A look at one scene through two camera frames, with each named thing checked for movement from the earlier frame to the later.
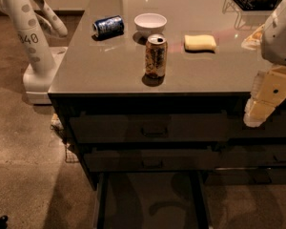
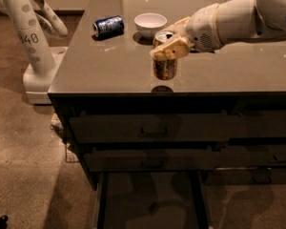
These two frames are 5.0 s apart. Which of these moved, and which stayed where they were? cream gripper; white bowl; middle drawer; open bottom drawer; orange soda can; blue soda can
Moved: cream gripper; orange soda can
Stayed: blue soda can; middle drawer; open bottom drawer; white bowl
